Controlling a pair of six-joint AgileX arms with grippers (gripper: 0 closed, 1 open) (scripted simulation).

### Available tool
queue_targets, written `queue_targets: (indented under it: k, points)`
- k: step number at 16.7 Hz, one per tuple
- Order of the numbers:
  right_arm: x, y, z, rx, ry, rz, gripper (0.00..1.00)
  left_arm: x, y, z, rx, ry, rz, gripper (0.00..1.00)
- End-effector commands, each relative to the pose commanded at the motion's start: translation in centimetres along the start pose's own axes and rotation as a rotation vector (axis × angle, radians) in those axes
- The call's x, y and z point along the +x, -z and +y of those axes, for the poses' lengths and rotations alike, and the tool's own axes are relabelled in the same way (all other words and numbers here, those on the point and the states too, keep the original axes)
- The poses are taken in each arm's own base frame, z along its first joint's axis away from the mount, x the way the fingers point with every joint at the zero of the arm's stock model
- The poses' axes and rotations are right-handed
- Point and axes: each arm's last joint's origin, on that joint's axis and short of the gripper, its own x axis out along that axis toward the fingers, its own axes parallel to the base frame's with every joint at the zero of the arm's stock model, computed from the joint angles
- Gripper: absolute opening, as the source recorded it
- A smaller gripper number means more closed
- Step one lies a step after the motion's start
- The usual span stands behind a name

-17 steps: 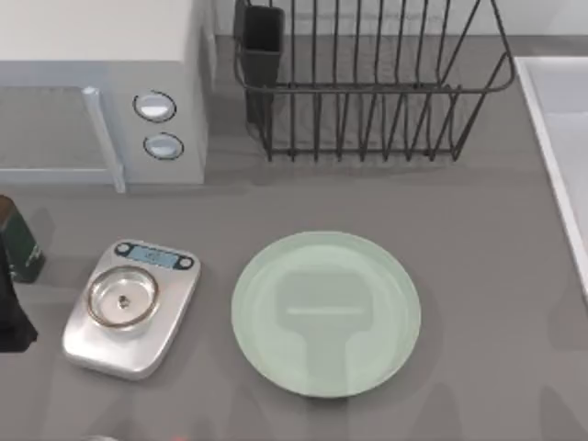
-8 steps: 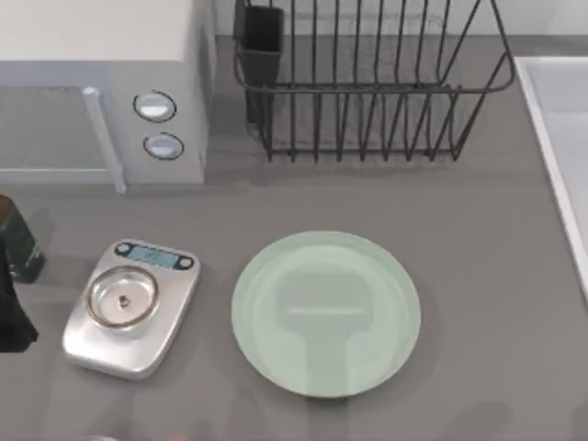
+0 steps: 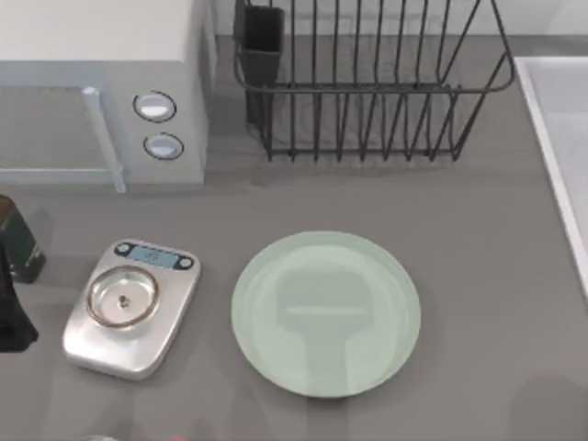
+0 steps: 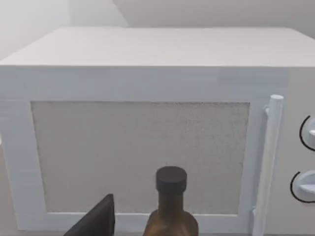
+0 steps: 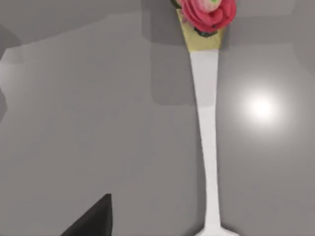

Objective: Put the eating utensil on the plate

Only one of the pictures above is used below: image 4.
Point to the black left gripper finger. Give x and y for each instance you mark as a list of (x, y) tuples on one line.
[(98, 220)]

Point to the pale microwave door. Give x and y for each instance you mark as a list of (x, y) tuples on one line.
[(137, 152)]

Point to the pale microwave knob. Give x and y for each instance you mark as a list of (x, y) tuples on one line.
[(308, 132), (304, 187)]

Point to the brown bottle with black cap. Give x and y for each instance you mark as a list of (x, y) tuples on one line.
[(171, 211)]

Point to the pale microwave oven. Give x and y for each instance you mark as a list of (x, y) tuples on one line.
[(157, 73)]

